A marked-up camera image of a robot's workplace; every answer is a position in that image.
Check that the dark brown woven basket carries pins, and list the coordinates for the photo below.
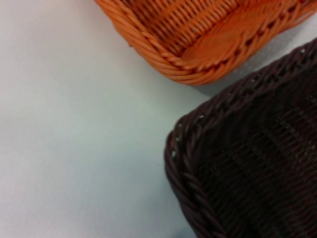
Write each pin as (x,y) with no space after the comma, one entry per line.
(247,161)

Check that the orange woven plastic basket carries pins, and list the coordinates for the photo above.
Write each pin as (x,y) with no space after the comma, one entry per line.
(210,44)

